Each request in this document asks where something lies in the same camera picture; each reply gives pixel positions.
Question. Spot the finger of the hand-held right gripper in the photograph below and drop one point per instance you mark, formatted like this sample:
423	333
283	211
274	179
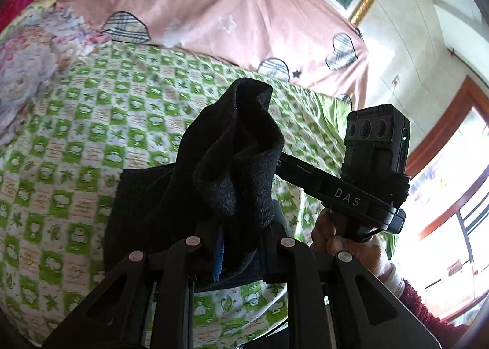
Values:
301	173

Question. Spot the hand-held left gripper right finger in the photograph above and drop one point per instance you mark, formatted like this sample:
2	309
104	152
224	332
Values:
275	261

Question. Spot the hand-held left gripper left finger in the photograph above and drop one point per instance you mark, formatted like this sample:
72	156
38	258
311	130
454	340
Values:
218	261

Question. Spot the black pants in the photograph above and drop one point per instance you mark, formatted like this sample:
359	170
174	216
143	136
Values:
229	165

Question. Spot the person's right forearm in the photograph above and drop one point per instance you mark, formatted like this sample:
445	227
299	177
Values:
420	303

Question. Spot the person's right hand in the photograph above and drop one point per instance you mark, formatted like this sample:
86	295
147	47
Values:
324	234

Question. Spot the plain green cloth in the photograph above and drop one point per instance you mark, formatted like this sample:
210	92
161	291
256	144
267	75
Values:
332	116

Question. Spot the green checked bed sheet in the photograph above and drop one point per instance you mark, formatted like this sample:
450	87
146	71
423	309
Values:
95	135

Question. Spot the pale floral cloth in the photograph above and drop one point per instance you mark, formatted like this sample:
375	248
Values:
26	62

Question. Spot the white wall socket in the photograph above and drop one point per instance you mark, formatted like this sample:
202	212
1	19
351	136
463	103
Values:
396	80

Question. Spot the wooden window frame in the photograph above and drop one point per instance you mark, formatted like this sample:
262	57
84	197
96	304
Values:
450	116

